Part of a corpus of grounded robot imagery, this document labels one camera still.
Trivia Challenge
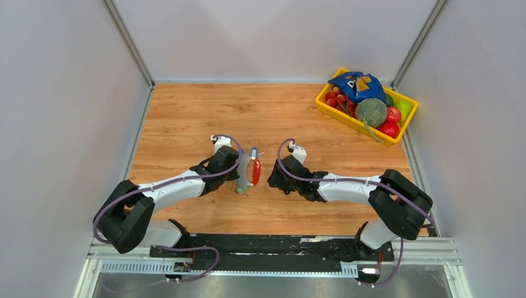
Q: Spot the red apple lower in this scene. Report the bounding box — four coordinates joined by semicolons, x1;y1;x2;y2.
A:
377;122;400;138

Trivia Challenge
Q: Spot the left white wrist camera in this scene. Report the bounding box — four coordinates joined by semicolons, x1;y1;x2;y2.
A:
211;136;232;153

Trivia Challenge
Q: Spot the blue headed key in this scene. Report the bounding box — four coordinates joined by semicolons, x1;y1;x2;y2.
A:
250;147;264;159

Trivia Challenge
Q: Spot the dark green fruit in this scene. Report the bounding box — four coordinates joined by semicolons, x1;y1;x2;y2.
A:
385;93;394;107

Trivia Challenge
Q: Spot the green round melon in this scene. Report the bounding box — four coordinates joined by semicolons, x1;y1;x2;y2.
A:
355;98;388;128

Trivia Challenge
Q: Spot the red apple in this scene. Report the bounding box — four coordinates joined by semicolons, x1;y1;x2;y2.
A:
385;106;402;124
377;122;400;138

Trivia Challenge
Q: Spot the yellow plastic bin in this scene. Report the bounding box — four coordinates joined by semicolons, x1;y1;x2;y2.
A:
315;68;419;146

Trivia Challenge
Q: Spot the red apple upper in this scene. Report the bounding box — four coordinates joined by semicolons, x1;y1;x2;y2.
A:
385;106;402;124

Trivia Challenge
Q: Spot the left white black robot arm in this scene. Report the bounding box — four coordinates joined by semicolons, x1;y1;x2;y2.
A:
93;145;240;257

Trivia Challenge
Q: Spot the red cherry tomatoes bunch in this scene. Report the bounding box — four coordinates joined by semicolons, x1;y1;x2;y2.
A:
324;86;355;118

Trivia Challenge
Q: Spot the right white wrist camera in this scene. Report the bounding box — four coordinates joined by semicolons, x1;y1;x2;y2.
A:
287;141;307;165

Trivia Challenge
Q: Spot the white slotted cable duct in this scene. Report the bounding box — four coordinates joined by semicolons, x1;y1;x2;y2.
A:
99;260;359;278

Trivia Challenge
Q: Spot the light green apple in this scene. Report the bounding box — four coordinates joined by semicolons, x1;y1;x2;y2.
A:
394;101;413;122

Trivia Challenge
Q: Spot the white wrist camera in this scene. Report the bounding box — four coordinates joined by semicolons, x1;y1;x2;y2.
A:
287;141;307;165
211;136;232;153

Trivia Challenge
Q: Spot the aluminium frame rail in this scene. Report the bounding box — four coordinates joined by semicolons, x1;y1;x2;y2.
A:
74;237;471;297

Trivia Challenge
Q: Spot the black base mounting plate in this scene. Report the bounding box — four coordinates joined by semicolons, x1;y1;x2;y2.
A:
149;233;395;273

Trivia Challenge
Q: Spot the blue chips bag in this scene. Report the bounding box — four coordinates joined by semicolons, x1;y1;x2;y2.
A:
333;71;386;104

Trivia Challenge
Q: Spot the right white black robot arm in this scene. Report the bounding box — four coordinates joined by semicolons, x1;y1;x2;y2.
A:
267;155;435;260

